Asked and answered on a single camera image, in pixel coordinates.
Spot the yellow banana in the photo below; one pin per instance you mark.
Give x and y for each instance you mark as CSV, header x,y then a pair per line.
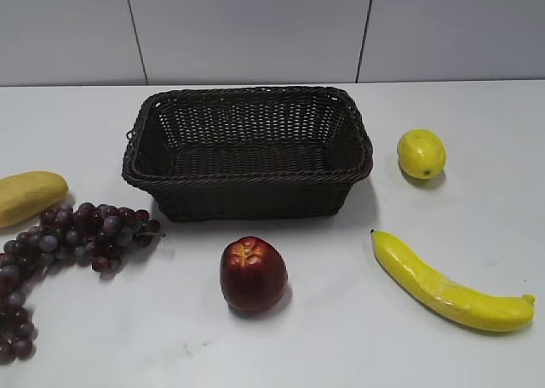
x,y
449,299

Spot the black woven basket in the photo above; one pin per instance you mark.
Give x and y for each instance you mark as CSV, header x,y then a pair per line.
x,y
256,153

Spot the red apple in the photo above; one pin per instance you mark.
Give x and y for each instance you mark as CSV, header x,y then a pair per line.
x,y
253,275

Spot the yellow lemon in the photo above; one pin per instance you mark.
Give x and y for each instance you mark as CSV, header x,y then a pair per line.
x,y
421,154

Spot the purple grape bunch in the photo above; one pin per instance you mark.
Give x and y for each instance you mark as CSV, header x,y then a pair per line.
x,y
93,236

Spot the yellow mango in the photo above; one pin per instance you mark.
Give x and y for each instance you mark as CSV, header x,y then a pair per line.
x,y
27,194

